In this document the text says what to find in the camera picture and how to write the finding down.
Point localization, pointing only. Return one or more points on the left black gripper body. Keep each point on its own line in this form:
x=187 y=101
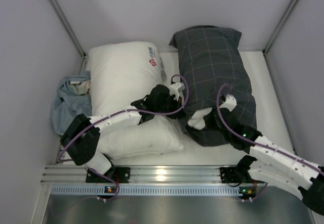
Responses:
x=175 y=105

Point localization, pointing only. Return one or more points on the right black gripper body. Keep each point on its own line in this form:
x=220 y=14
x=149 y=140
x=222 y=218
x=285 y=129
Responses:
x=215 y=115

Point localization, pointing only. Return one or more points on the dark grey checked pillowcase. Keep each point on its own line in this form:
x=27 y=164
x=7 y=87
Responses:
x=208 y=58

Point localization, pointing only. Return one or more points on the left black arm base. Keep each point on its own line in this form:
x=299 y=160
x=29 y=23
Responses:
x=118 y=174

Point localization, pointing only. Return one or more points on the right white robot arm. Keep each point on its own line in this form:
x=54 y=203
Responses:
x=265 y=161

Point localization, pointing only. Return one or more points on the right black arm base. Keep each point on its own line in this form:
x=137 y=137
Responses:
x=231 y=175

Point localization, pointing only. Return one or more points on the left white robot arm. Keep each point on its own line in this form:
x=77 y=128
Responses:
x=81 y=138

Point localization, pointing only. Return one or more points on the white bare pillow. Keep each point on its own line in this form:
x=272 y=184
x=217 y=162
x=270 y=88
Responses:
x=120 y=74

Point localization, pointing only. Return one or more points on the light blue crumpled cloth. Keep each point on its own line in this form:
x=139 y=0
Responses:
x=73 y=98

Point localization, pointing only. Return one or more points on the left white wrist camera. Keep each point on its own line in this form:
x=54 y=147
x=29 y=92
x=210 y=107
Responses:
x=176 y=88

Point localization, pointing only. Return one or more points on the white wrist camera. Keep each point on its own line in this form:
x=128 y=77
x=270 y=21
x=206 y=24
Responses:
x=176 y=88
x=229 y=103

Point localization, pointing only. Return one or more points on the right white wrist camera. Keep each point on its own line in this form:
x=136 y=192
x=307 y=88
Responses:
x=229 y=103

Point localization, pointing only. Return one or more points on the grey slotted cable duct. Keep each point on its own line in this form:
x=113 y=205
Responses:
x=140 y=190

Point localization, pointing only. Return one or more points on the aluminium rail beam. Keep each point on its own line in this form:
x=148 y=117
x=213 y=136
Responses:
x=69 y=174

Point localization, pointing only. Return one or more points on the left aluminium frame post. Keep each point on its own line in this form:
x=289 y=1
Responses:
x=64 y=21

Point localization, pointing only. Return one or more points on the aluminium frame post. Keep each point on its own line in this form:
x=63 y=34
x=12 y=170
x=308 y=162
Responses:
x=279 y=26
x=64 y=21

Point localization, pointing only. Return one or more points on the right aluminium frame post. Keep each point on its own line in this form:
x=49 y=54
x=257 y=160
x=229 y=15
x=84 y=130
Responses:
x=279 y=26

